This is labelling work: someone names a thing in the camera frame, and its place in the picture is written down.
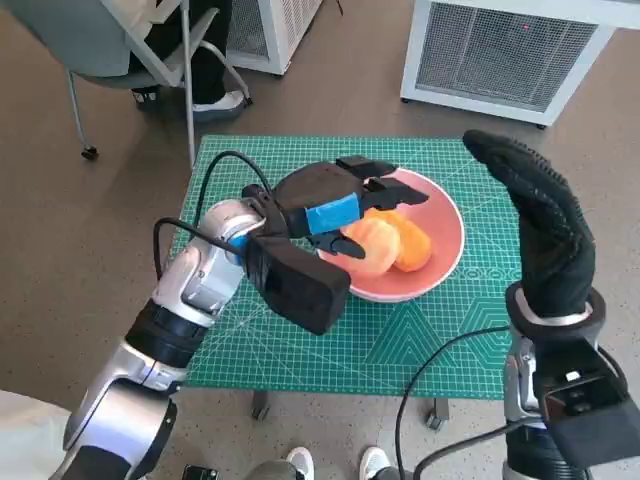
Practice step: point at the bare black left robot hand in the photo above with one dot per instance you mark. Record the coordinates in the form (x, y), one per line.
(320, 190)

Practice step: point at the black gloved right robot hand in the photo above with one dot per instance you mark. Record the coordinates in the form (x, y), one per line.
(555, 250)

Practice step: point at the round toy bread bun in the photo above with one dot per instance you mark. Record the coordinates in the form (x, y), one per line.
(375, 245)

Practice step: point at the orange rectangular toy bread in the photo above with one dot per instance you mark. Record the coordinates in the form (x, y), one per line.
(415, 245)

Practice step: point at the pink bowl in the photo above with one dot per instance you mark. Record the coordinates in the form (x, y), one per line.
(440, 220)

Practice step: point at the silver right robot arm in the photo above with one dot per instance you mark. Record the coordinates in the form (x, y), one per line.
(520, 375)

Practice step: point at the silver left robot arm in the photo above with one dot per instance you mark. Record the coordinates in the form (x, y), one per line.
(200, 280)

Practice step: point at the small white mesh cabinet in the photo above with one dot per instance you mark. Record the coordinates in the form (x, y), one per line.
(280, 30)

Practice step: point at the green cutting mat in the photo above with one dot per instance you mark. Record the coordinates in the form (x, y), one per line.
(300, 360)

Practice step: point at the person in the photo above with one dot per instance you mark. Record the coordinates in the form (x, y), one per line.
(210, 50)

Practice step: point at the large white mesh cabinet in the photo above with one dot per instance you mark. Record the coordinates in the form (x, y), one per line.
(500, 55)

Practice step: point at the metal table leg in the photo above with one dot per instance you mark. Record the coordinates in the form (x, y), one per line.
(437, 415)
(260, 405)

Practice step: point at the white shoe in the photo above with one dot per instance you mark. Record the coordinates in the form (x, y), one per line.
(301, 462)
(375, 462)

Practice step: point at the small black device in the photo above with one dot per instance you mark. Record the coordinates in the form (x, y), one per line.
(200, 473)

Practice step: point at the grey chair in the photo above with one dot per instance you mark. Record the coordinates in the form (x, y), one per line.
(50, 30)

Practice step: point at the white cloth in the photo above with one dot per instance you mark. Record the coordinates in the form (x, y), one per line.
(30, 440)

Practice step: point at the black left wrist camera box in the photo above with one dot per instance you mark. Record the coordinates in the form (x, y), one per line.
(300, 290)

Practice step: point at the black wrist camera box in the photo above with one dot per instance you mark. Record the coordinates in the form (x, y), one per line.
(590, 400)
(300, 290)

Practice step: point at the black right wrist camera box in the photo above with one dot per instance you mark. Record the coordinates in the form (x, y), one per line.
(590, 400)

